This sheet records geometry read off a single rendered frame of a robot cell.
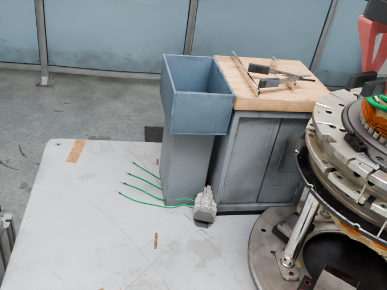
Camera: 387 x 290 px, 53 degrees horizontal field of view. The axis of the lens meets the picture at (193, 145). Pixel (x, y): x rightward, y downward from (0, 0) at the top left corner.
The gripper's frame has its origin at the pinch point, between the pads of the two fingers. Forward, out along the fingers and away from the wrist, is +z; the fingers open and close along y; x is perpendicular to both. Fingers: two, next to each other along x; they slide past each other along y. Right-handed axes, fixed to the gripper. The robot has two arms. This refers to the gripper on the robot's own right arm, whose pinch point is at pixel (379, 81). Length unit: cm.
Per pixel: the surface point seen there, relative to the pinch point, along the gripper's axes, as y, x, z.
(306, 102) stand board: -17.5, 11.8, 13.7
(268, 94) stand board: -21.6, 6.2, 13.5
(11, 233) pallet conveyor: -47, -36, 58
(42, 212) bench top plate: -37, -31, 43
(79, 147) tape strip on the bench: -55, -17, 43
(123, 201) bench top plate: -33, -15, 43
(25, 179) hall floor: -142, -18, 121
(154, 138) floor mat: -152, 59, 118
